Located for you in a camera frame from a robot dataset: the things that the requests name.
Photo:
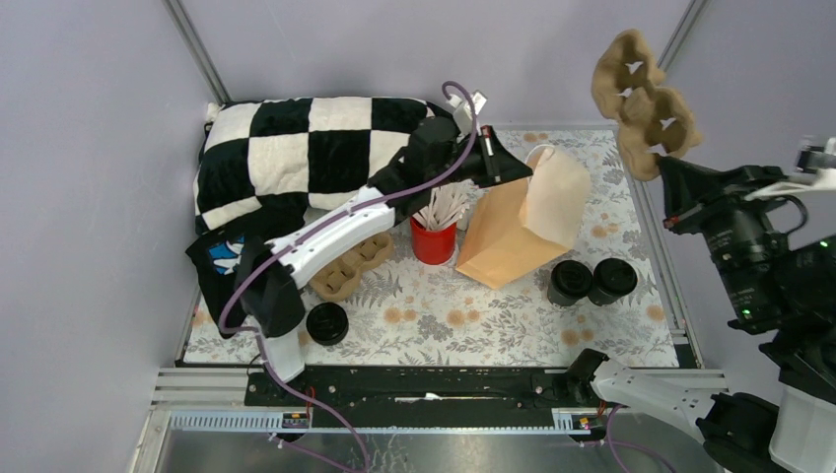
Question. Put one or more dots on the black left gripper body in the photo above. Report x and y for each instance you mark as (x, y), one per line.
(479, 163)

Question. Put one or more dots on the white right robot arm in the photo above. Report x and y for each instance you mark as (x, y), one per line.
(771, 288)

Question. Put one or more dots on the stack of black lids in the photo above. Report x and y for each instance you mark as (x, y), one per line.
(327, 324)

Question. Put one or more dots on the brown cardboard cup carrier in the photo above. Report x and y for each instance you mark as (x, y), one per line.
(340, 278)

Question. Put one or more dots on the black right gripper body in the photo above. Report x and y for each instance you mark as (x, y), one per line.
(731, 223)

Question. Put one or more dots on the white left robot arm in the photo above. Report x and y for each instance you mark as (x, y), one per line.
(271, 274)

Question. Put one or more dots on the red cup holder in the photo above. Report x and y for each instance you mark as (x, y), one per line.
(432, 247)

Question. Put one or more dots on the brown paper bag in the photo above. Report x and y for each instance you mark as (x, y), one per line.
(520, 226)

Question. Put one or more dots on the black white checkered pillow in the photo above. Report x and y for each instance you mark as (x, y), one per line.
(320, 151)

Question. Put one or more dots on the black paper coffee cup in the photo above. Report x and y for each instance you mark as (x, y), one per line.
(569, 282)

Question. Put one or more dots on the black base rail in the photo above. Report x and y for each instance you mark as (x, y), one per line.
(425, 398)

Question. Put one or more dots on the floral table mat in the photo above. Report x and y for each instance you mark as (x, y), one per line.
(408, 313)

